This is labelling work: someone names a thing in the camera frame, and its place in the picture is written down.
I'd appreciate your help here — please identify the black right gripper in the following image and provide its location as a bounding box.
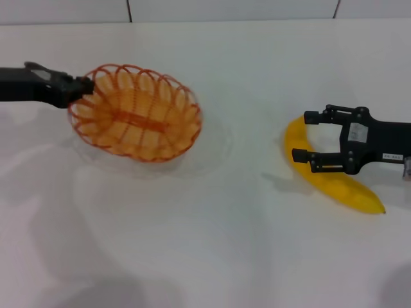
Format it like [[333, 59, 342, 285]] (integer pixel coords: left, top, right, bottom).
[[291, 103, 411, 176]]

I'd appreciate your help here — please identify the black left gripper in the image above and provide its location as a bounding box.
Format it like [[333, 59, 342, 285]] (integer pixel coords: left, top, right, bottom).
[[0, 62, 96, 109]]

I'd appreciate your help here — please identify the yellow banana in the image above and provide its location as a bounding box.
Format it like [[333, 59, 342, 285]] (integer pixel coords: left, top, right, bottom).
[[283, 115, 387, 216]]

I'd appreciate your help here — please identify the orange wire basket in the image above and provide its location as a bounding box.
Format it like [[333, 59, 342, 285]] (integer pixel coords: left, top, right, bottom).
[[67, 64, 204, 164]]

